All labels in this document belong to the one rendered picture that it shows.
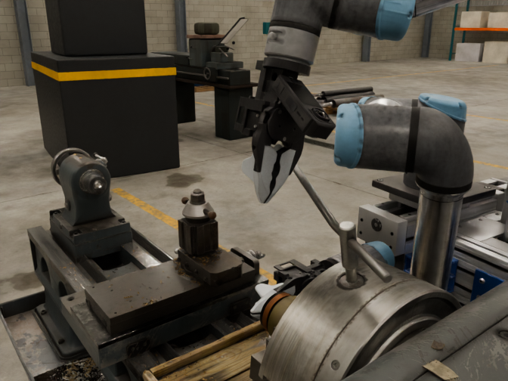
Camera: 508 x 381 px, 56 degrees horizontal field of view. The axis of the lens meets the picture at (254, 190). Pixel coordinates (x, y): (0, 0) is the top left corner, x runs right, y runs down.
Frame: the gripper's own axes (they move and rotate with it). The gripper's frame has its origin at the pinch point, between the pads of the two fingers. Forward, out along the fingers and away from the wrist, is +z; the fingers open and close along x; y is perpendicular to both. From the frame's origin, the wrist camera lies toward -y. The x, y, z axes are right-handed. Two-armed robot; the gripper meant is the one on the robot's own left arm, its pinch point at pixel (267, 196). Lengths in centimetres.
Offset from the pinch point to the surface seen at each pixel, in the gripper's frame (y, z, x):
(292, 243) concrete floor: 193, 80, -208
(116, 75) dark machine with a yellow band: 430, -15, -150
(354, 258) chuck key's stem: -16.5, 3.7, -2.4
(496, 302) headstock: -31.5, 3.5, -10.4
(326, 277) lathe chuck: -12.4, 8.0, -2.7
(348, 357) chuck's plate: -22.8, 13.3, 2.7
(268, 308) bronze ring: 1.7, 20.0, -7.3
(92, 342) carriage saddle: 38, 44, 7
